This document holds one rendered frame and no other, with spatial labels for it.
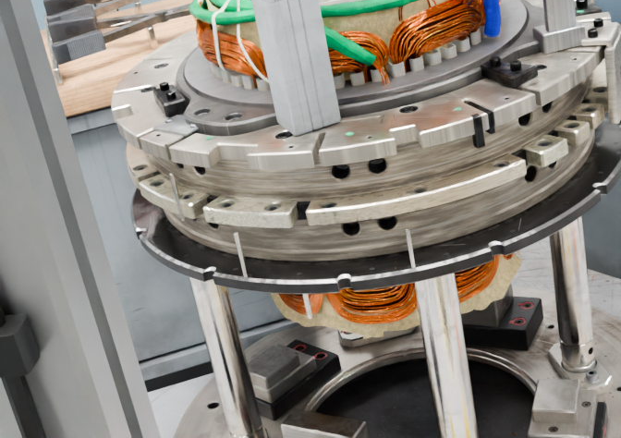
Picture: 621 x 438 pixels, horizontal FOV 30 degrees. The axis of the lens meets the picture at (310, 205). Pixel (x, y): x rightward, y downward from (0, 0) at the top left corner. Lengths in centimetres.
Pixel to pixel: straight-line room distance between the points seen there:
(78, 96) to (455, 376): 38
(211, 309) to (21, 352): 55
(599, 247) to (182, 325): 38
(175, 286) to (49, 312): 74
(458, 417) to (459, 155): 17
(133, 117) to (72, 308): 47
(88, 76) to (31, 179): 68
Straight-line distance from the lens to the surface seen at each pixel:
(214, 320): 80
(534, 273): 109
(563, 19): 69
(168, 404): 101
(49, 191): 25
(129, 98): 75
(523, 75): 65
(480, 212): 66
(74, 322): 25
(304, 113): 63
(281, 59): 61
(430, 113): 63
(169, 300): 100
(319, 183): 63
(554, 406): 82
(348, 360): 97
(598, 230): 106
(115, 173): 95
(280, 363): 91
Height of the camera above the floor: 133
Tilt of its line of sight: 25 degrees down
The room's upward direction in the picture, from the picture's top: 12 degrees counter-clockwise
